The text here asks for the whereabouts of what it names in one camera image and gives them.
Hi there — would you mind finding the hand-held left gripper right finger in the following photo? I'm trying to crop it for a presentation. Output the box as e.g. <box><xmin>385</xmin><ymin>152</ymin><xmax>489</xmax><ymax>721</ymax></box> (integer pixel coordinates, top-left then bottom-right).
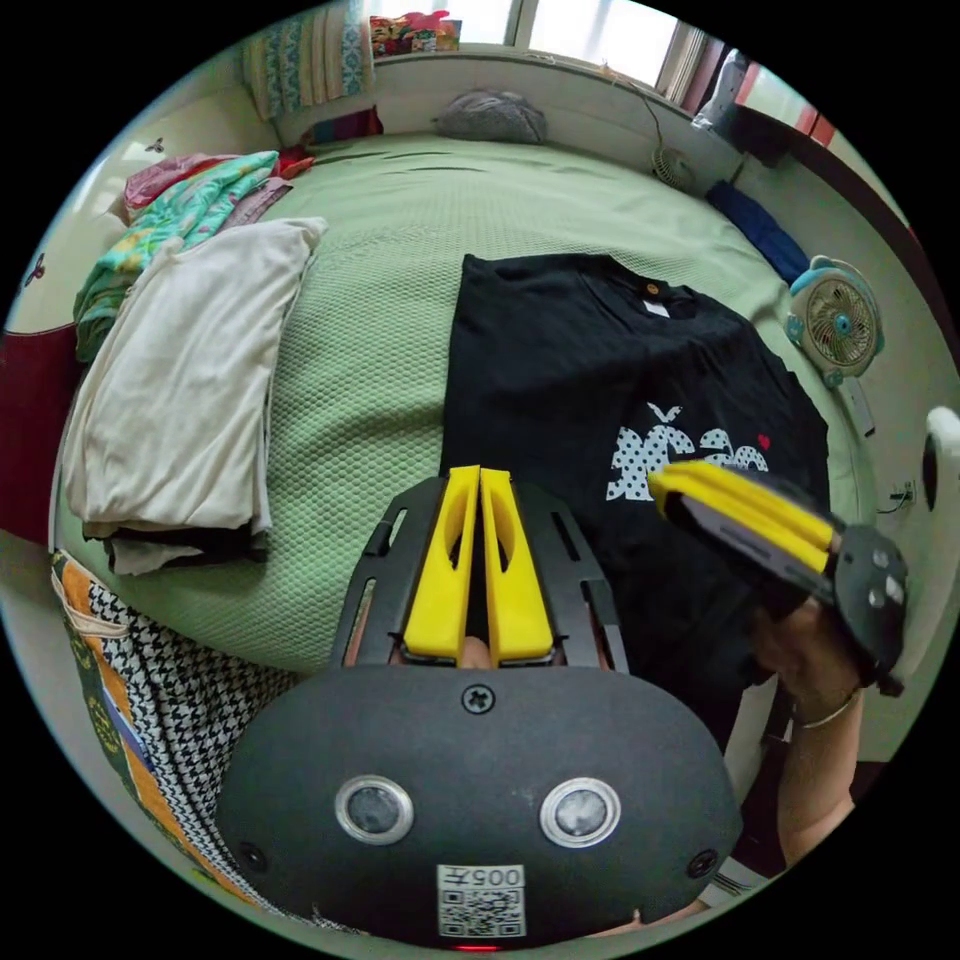
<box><xmin>479</xmin><ymin>467</ymin><xmax>558</xmax><ymax>663</ymax></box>

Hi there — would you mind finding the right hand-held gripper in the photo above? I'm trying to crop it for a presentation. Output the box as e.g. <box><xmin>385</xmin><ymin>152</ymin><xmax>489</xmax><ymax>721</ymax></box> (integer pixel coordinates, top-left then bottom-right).
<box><xmin>647</xmin><ymin>460</ymin><xmax>910</xmax><ymax>699</ymax></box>

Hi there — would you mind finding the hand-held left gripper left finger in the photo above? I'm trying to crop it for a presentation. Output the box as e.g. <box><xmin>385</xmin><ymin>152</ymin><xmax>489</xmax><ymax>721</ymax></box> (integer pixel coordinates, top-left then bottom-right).
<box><xmin>403</xmin><ymin>464</ymin><xmax>481</xmax><ymax>655</ymax></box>

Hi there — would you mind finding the person's right forearm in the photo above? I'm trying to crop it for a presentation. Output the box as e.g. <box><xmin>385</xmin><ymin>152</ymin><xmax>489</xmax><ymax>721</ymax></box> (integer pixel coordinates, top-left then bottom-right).
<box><xmin>778</xmin><ymin>691</ymin><xmax>865</xmax><ymax>870</ymax></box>

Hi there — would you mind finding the black t-shirt with dotted print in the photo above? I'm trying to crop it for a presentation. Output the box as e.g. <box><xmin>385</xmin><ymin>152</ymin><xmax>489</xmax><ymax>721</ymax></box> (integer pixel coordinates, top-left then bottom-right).
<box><xmin>438</xmin><ymin>253</ymin><xmax>832</xmax><ymax>751</ymax></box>

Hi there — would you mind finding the person's right hand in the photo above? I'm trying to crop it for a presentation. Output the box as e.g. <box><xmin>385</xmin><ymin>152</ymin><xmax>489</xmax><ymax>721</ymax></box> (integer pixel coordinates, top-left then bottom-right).
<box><xmin>752</xmin><ymin>598</ymin><xmax>865</xmax><ymax>726</ymax></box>

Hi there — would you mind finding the blue and white fan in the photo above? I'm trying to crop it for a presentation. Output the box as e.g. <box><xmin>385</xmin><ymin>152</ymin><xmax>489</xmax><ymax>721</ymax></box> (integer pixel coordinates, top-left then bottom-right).
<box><xmin>783</xmin><ymin>254</ymin><xmax>886</xmax><ymax>390</ymax></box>

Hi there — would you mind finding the bed with green mat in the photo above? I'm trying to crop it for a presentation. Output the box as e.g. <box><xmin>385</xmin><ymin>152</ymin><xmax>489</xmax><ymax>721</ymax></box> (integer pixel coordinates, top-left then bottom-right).
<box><xmin>48</xmin><ymin>131</ymin><xmax>879</xmax><ymax>928</ymax></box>

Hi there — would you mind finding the blue garment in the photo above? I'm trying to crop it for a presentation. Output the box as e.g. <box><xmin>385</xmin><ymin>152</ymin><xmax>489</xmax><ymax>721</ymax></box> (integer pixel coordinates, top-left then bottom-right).
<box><xmin>704</xmin><ymin>179</ymin><xmax>813</xmax><ymax>286</ymax></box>

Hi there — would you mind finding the pile of clothes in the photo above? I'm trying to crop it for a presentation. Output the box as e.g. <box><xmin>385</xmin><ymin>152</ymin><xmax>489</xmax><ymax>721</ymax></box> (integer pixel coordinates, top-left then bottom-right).
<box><xmin>61</xmin><ymin>217</ymin><xmax>329</xmax><ymax>577</ymax></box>

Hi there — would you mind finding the small white fan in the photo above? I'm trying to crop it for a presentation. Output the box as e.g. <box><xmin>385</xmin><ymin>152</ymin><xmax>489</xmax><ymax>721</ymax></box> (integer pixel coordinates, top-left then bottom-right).
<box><xmin>650</xmin><ymin>146</ymin><xmax>697</xmax><ymax>189</ymax></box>

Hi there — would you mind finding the folded floral quilt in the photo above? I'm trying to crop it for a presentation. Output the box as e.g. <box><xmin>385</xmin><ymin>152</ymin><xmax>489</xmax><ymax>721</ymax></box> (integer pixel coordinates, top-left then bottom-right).
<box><xmin>74</xmin><ymin>149</ymin><xmax>316</xmax><ymax>361</ymax></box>

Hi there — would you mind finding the grey pillow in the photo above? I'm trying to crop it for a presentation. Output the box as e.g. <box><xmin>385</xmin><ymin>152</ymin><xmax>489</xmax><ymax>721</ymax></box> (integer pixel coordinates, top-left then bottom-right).
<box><xmin>434</xmin><ymin>89</ymin><xmax>549</xmax><ymax>145</ymax></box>

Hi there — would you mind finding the window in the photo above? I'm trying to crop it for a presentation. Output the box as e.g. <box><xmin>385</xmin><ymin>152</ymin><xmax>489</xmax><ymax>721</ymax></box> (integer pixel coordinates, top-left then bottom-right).
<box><xmin>442</xmin><ymin>0</ymin><xmax>721</xmax><ymax>99</ymax></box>

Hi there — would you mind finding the striped curtain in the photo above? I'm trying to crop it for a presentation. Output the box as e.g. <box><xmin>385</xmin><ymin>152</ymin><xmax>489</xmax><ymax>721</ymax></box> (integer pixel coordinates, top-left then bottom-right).
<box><xmin>239</xmin><ymin>7</ymin><xmax>376</xmax><ymax>121</ymax></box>

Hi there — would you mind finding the colourful carton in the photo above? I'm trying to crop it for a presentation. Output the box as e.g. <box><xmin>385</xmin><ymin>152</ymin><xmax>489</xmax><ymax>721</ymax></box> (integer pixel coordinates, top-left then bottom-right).
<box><xmin>368</xmin><ymin>11</ymin><xmax>463</xmax><ymax>58</ymax></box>

